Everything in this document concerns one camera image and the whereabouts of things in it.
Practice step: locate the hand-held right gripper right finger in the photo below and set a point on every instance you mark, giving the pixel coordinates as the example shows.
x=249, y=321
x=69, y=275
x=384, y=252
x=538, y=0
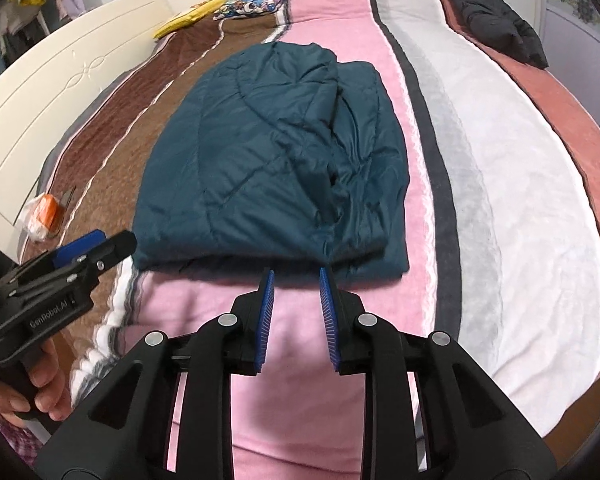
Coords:
x=328, y=320

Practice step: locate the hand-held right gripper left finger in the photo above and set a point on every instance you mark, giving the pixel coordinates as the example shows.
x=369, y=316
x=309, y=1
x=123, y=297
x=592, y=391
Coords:
x=264, y=315

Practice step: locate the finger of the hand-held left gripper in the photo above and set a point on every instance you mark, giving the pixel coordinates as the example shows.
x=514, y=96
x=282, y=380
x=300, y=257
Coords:
x=115, y=250
x=77, y=247

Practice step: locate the teal puffer jacket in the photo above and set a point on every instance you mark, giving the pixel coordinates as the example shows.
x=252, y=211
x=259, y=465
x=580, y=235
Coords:
x=260, y=160

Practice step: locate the person's left forearm plaid sleeve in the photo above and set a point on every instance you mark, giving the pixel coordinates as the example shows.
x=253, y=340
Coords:
x=20, y=442

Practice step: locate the person's left hand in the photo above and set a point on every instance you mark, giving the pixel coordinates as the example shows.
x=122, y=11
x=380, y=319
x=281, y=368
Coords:
x=45, y=365

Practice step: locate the orange item in plastic bag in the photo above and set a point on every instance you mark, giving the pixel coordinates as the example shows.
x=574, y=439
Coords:
x=45, y=212

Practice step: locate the cream bed headboard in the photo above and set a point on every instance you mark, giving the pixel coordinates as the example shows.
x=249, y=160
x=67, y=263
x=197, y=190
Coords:
x=55, y=95

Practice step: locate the striped pink white blanket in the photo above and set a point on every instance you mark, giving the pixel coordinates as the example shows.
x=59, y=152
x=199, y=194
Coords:
x=505, y=210

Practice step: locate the yellow pillow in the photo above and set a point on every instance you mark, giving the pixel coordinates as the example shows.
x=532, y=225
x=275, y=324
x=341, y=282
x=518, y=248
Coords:
x=190, y=20

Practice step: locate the lavender hanging garment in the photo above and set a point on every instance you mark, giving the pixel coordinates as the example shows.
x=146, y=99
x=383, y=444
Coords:
x=71, y=5

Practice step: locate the black jacket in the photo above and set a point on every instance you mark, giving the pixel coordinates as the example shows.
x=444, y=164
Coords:
x=495, y=15

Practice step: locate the white wardrobe door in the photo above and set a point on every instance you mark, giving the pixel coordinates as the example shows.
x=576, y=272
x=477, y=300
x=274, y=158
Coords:
x=580, y=35

